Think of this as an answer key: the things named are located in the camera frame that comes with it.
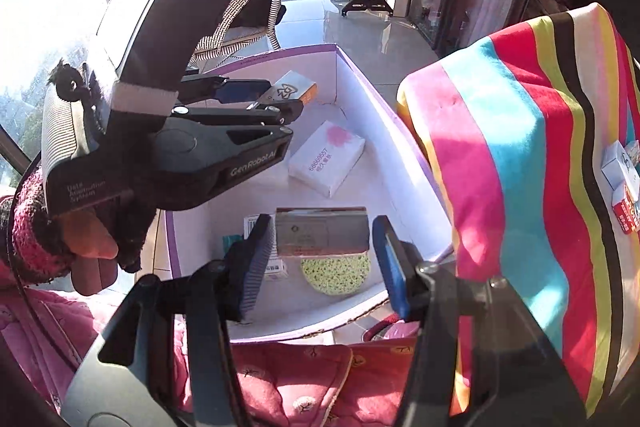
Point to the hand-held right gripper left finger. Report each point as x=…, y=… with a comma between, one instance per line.
x=255, y=272

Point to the white box with barcode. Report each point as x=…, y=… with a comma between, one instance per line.
x=251, y=224

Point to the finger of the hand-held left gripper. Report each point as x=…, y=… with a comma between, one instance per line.
x=240, y=89
x=280, y=111

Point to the white box pink print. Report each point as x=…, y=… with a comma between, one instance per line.
x=325, y=159

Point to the silver white box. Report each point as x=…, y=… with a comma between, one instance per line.
x=320, y=232

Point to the orange and white box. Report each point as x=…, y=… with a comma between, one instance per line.
x=292, y=89

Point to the plain white box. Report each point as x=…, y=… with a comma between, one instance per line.
x=617, y=164

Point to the teal box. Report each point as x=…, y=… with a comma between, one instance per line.
x=231, y=242

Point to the person's left hand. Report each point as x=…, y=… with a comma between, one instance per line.
x=95, y=239

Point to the round green sponge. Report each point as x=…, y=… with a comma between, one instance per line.
x=337, y=274

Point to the black garment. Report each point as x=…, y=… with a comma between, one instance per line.
x=260, y=9

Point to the purple and white cardboard box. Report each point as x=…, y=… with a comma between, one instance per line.
x=390, y=177

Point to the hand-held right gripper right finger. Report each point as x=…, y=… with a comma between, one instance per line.
x=392, y=272

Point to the person's pink quilted clothing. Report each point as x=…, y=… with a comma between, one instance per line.
x=280, y=382

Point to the white red small box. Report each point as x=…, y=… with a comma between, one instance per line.
x=627, y=209

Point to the striped colourful tablecloth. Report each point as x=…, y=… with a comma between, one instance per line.
x=525, y=157

